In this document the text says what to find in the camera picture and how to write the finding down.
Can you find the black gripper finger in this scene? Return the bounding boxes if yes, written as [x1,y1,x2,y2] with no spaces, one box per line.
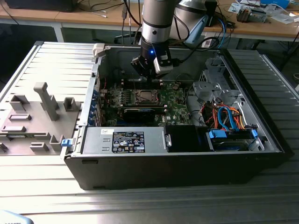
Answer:
[153,70,169,82]
[130,56,155,82]

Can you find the CPU socket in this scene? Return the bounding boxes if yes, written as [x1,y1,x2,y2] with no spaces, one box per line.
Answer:
[134,88,163,104]

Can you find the copper CPU cooler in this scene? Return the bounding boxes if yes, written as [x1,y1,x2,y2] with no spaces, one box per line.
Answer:
[236,6,252,23]

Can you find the green motherboard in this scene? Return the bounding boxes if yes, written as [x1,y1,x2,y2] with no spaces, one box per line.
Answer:
[99,79,194,128]

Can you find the beige case latch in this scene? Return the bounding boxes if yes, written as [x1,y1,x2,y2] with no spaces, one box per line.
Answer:
[93,43,106,58]

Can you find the black graphics card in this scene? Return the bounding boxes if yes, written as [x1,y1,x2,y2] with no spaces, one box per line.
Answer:
[121,106,157,122]

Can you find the grey metal drive cage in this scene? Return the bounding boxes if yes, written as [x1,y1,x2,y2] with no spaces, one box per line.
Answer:
[192,57,243,105]

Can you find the wooden desk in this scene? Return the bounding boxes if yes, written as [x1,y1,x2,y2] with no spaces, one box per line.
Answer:
[0,0,299,39]

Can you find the hard disk in blue carrier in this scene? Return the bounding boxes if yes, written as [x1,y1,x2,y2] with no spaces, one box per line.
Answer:
[206,129,259,152]

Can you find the grey power supply unit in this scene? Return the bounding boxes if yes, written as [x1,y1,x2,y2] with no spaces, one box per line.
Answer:
[81,127,168,155]

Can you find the black PC case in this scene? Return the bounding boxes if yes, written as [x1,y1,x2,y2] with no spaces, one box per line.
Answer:
[60,42,290,191]

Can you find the grey metal drive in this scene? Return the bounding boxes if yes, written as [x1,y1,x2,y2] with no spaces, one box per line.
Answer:
[250,8,268,23]

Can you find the black monitor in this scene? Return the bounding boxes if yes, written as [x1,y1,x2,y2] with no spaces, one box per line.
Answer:
[4,0,75,13]

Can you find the grey parts rack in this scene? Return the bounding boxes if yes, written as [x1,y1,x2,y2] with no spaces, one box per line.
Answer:
[0,81,83,156]

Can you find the blue box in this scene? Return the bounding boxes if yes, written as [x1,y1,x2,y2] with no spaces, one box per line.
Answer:
[260,0,291,8]

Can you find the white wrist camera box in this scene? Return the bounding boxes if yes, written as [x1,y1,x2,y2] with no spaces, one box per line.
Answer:
[153,55,174,75]

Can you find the black camera cable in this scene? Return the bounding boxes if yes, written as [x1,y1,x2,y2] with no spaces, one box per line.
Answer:
[172,36,220,66]

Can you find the red yellow power wires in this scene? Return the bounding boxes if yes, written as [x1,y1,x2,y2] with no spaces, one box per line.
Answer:
[200,103,219,126]

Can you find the orange data cable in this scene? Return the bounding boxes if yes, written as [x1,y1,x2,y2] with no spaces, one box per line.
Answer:
[230,106,246,129]

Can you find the flat blue data cable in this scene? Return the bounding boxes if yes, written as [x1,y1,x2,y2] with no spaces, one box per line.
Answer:
[216,105,239,131]

